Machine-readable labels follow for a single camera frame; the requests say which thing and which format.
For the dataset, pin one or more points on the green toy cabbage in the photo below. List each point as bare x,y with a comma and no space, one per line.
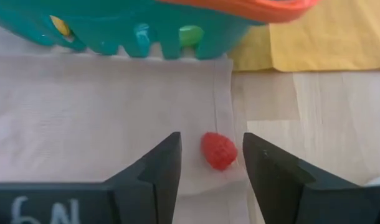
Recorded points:
191,35

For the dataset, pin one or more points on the red toy raspberry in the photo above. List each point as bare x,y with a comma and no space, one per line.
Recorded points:
219,151

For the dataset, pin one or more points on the yellow cloth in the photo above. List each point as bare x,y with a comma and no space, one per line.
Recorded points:
317,46

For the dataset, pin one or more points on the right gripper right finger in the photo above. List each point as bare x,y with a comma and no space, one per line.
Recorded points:
302,199

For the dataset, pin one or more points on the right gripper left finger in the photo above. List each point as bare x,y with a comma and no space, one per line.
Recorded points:
84,205

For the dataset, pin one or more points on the pale pink cloth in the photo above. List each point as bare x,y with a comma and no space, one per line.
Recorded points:
99,109

